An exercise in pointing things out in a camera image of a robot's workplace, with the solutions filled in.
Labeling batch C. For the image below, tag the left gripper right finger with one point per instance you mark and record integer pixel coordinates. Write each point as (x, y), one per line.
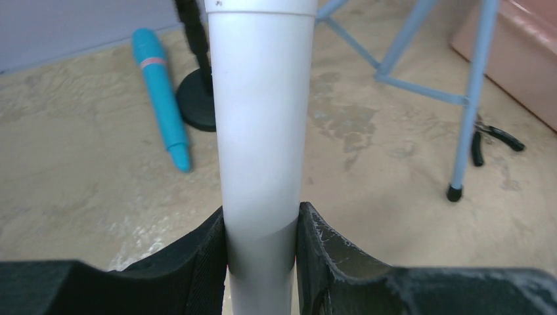
(337, 277)

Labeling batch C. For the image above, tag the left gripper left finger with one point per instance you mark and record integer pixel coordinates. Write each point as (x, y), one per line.
(186, 277)

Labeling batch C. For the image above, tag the black mic stand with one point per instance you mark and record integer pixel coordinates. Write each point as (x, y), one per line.
(195, 92)

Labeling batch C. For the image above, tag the blue toy microphone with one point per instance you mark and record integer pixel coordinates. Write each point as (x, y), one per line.
(151, 59)

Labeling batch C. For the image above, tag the white toy microphone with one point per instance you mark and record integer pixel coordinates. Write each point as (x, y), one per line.
(261, 67)

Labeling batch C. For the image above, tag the pink plastic storage box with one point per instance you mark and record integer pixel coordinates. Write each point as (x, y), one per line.
(522, 59)

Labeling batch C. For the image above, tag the black handled pliers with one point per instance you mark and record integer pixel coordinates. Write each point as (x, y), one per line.
(489, 132)

